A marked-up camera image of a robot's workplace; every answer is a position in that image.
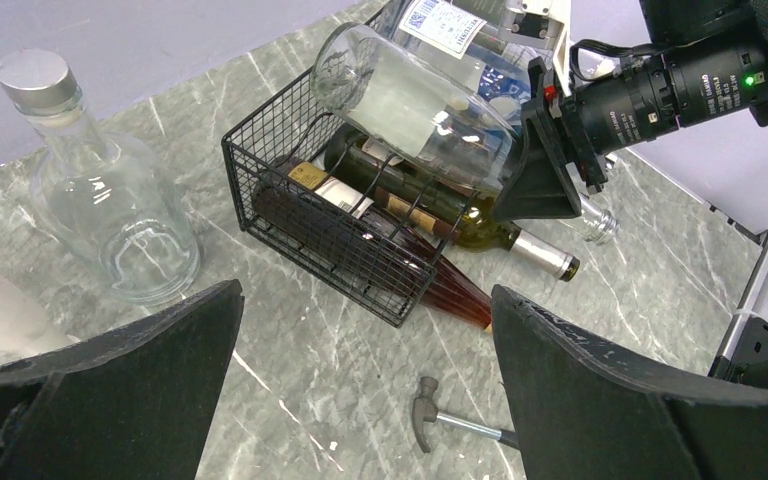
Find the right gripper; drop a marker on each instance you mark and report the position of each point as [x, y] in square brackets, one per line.
[628, 95]

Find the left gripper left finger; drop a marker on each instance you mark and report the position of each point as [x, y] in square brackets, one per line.
[136, 402]

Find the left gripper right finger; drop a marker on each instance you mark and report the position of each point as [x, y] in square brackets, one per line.
[584, 407]

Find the clear frosted wine bottle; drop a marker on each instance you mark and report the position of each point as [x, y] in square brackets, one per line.
[426, 118]

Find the round clear glass bottle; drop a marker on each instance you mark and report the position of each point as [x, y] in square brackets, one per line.
[105, 196]

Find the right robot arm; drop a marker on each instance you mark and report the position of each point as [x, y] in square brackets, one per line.
[736, 70]

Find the blue label clear bottle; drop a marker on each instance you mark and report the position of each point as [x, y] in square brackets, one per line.
[505, 92]

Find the green wine bottle silver cap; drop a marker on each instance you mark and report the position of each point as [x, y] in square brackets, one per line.
[434, 206]

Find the clear bottle white label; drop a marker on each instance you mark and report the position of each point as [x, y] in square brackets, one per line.
[454, 41]

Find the red wine bottle gold cap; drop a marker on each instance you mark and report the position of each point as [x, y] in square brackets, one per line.
[367, 244]

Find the small grey hammer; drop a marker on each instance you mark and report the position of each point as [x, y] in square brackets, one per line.
[424, 410]

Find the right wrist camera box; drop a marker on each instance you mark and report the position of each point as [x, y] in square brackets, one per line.
[543, 24]

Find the white pvc pipe frame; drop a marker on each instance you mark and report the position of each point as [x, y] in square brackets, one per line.
[25, 328]

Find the black wire wine rack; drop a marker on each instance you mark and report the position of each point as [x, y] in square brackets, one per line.
[292, 124]

